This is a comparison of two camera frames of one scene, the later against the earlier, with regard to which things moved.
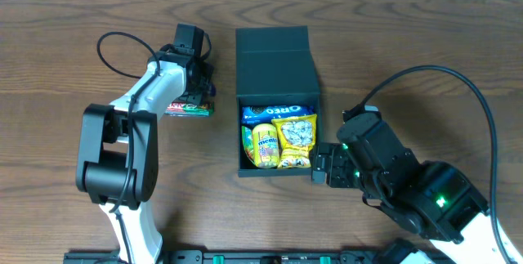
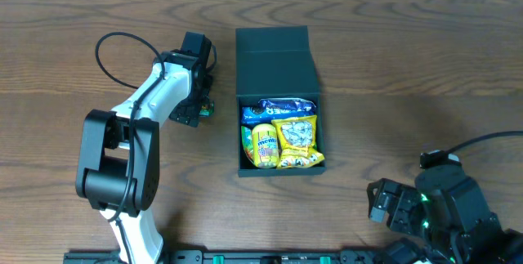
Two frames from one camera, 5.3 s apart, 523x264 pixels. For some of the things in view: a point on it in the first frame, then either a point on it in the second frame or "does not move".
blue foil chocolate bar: (212, 90) -> (285, 103)
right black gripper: (332, 166) -> (394, 205)
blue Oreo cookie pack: (264, 114) does not move
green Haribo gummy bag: (247, 135) does not move
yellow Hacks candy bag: (297, 137) does not move
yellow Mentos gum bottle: (265, 143) does not move
